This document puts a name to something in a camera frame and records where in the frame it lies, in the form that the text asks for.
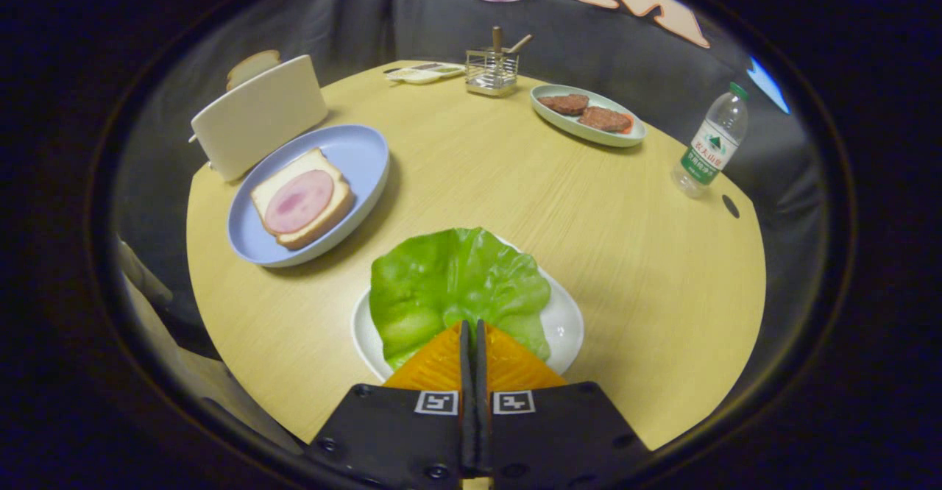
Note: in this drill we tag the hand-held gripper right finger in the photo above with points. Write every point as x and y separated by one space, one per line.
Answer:
559 438

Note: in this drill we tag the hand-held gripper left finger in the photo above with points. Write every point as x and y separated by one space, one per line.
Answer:
397 438

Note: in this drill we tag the green lettuce leaf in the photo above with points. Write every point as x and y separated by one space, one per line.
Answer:
441 277

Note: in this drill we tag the toasted bread slice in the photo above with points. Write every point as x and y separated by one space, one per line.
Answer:
252 67

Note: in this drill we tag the white round plate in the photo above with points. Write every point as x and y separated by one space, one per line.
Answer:
563 321

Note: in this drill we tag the pink ham slice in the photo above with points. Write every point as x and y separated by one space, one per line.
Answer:
298 201

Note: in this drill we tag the blue round plate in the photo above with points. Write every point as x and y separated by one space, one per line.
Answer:
353 159

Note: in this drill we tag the white bread slice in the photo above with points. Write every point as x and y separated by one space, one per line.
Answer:
313 162

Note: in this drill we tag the pale green oval plate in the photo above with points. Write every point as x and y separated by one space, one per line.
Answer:
548 118

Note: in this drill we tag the brown meat patty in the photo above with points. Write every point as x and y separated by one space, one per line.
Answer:
605 119
564 104

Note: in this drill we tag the clear plastic water bottle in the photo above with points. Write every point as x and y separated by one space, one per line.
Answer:
710 144

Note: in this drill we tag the white toaster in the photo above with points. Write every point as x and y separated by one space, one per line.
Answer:
257 118

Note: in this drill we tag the white divided dish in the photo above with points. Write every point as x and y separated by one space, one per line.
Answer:
419 75

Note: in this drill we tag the thin wooden utensil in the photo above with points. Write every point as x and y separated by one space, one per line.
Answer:
519 43

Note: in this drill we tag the thick wooden utensil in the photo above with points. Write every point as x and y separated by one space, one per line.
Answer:
497 40

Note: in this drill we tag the black backdrop cloth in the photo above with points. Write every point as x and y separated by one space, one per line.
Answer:
353 19

